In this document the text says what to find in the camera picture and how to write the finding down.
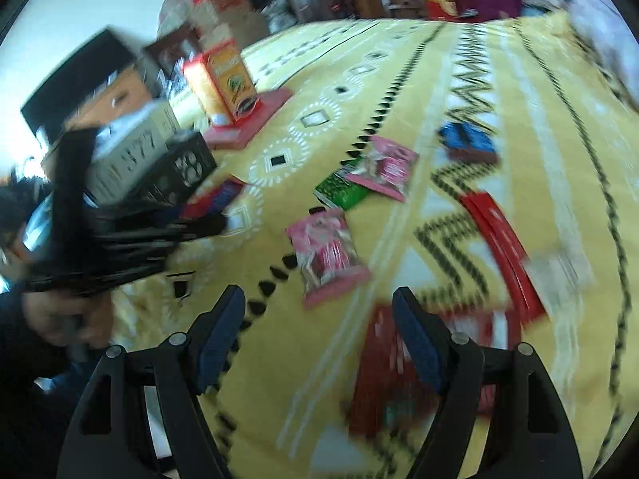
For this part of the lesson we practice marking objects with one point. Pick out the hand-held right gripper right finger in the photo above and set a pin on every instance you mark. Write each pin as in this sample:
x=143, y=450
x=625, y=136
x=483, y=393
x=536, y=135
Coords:
x=419, y=347

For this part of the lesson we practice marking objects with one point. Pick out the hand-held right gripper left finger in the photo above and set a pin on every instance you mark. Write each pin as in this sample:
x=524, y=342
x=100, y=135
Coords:
x=219, y=342

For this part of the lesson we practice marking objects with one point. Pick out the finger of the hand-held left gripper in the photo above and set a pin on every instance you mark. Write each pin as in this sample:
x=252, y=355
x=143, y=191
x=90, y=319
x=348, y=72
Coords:
x=189, y=227
x=115, y=272

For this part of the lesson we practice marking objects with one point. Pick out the red and blue snack packet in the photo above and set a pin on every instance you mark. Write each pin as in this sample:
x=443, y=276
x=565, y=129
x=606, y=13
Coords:
x=214, y=198

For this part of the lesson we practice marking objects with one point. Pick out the large red snack packet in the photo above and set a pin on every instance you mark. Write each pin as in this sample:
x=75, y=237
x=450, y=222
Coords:
x=382, y=384

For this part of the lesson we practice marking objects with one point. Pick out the long red snack packet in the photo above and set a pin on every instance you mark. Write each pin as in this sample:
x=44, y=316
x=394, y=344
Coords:
x=504, y=254

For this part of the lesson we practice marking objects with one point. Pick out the pink snack packet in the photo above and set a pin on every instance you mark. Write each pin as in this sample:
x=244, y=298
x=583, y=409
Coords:
x=324, y=254
x=384, y=165

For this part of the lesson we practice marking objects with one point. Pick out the green snack packet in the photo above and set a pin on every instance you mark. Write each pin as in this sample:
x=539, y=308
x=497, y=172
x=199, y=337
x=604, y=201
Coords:
x=339, y=192

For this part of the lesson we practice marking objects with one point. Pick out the silver white snack packet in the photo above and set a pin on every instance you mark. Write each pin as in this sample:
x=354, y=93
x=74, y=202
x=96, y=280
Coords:
x=559, y=272

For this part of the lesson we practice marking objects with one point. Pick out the person's left hand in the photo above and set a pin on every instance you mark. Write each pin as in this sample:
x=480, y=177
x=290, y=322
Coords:
x=55, y=314

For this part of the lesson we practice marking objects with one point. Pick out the black shaver box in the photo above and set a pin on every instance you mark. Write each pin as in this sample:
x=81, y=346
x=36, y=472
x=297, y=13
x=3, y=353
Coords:
x=184, y=164

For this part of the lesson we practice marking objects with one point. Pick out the beige carton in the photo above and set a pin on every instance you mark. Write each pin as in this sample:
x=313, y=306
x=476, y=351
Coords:
x=130, y=152

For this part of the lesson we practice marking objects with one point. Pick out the yellow patterned blanket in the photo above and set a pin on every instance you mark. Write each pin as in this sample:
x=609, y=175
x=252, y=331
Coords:
x=309, y=374

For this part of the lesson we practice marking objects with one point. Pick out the brown cardboard box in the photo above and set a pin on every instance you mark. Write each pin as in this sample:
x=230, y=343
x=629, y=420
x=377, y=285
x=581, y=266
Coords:
x=120, y=92

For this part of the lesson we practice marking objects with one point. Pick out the flat black box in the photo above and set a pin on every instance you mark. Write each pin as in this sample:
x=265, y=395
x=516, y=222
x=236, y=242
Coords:
x=75, y=75

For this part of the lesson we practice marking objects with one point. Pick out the flat red box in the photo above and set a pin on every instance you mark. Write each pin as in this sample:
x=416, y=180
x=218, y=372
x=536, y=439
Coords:
x=249, y=119

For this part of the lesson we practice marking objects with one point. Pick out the tall orange carton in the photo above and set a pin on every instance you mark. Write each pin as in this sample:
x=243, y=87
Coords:
x=222, y=80

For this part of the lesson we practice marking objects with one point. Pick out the dark brown window box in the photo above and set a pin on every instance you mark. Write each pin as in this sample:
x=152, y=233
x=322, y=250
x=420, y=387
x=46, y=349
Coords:
x=172, y=50

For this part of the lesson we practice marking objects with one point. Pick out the plain cardboard box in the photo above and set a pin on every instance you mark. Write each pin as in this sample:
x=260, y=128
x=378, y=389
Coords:
x=244, y=20

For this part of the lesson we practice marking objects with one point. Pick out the red and gold box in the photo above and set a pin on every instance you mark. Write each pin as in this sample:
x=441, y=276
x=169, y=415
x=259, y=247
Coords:
x=442, y=2

